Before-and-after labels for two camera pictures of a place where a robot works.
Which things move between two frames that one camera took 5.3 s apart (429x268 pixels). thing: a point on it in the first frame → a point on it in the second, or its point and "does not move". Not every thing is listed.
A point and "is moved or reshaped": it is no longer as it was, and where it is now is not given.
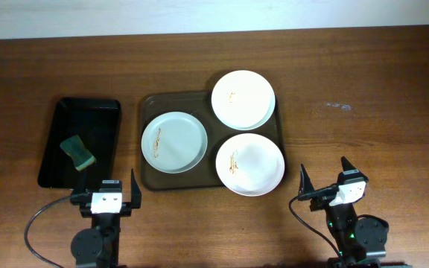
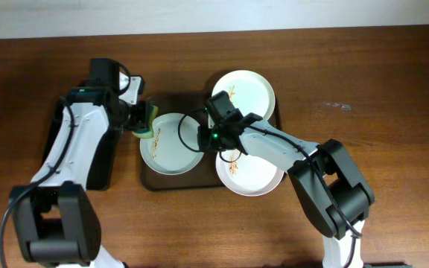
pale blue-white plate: (174, 142) does not move
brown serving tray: (198, 104) does not move
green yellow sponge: (76, 149) is moved or reshaped
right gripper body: (322, 197) → (205, 138)
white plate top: (243, 100) does not move
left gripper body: (129, 201) → (140, 116)
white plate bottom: (250, 164) does not move
